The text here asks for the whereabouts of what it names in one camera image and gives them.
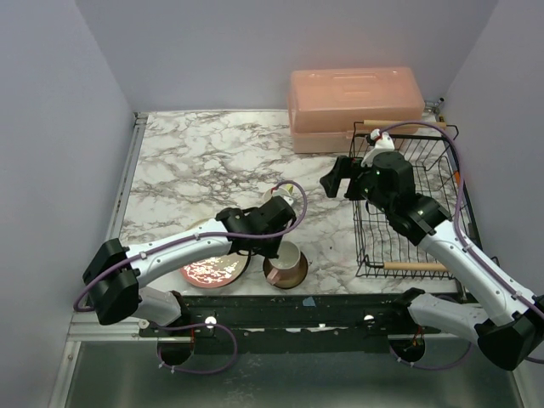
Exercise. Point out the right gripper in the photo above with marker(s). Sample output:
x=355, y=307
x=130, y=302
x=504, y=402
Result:
x=351, y=183

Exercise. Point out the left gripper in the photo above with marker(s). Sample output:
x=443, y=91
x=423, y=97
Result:
x=263, y=245

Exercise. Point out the pink ceramic mug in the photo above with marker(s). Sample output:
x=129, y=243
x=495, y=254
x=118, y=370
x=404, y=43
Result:
x=287, y=256

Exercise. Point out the dark bowl cream inside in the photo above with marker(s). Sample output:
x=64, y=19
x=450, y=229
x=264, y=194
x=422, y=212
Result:
x=286, y=278

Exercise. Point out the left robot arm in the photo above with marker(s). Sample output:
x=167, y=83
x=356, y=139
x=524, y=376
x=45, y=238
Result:
x=117, y=282

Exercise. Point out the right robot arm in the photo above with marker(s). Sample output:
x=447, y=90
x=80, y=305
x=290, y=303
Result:
x=508, y=323

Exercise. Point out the translucent pink storage box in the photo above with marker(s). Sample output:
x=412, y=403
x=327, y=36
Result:
x=323, y=105

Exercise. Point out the pink and cream plate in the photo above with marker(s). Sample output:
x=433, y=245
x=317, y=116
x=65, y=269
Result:
x=216, y=272

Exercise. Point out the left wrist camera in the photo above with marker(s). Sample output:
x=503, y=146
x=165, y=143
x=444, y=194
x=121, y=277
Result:
x=285, y=194

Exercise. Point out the black wire dish rack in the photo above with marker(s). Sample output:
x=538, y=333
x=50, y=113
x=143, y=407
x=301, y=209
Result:
x=380, y=250

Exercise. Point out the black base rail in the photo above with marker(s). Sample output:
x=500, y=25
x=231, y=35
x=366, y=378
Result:
x=282, y=324

